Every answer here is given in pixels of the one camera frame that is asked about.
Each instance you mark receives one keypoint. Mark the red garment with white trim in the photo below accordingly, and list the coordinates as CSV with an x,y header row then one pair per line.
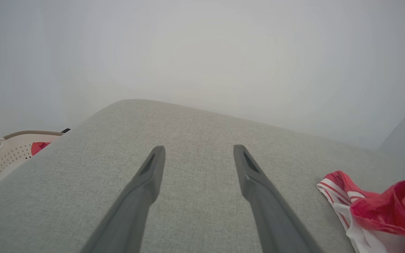
x,y
392,211

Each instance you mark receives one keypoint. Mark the beige perforated laundry basket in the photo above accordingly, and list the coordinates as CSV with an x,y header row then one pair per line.
x,y
9,158

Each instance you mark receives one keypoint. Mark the small red cloth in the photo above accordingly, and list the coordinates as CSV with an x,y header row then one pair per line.
x,y
39,147

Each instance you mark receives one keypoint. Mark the grey fabric sofa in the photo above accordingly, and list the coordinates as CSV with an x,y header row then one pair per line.
x,y
195,123

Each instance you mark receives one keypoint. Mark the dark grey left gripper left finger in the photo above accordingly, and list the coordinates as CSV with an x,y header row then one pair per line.
x,y
132,211

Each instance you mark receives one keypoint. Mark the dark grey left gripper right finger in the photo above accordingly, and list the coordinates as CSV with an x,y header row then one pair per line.
x,y
269,211

